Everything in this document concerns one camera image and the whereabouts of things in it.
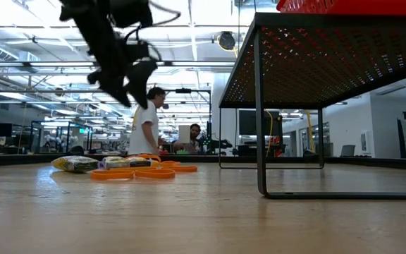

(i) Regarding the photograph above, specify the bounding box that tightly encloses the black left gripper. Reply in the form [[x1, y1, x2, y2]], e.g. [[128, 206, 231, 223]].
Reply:
[[70, 6, 161, 110]]

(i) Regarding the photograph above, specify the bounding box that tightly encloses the person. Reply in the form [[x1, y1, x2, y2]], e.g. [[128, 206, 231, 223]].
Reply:
[[128, 86, 168, 157], [172, 123, 204, 155]]

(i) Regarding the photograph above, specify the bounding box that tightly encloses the white board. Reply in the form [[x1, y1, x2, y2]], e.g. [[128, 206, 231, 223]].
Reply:
[[178, 124, 192, 145]]

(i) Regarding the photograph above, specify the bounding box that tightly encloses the black perforated metal riser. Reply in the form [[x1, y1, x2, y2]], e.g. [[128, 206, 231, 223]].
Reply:
[[218, 11, 406, 200]]

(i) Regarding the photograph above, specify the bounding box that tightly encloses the yellow padded pole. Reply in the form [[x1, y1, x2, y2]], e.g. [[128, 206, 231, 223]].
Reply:
[[305, 109, 316, 153]]

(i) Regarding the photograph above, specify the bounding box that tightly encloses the grey chair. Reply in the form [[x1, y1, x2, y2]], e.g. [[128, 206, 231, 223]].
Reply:
[[340, 144, 357, 157]]

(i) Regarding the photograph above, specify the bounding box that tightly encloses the red plastic slotted basket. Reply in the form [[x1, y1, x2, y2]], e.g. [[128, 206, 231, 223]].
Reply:
[[276, 0, 406, 17]]

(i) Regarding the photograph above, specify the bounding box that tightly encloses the black gantry frame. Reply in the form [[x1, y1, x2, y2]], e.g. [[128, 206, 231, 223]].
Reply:
[[153, 87, 213, 156]]

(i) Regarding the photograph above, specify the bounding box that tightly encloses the black ceiling cable reel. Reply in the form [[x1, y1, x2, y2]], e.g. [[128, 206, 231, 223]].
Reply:
[[216, 30, 238, 52]]

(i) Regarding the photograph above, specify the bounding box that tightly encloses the yellow hanging cable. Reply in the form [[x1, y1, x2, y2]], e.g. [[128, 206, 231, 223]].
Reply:
[[264, 109, 275, 158]]

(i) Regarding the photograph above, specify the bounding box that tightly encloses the framed wall picture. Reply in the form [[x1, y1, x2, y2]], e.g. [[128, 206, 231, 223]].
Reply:
[[359, 131, 369, 152]]

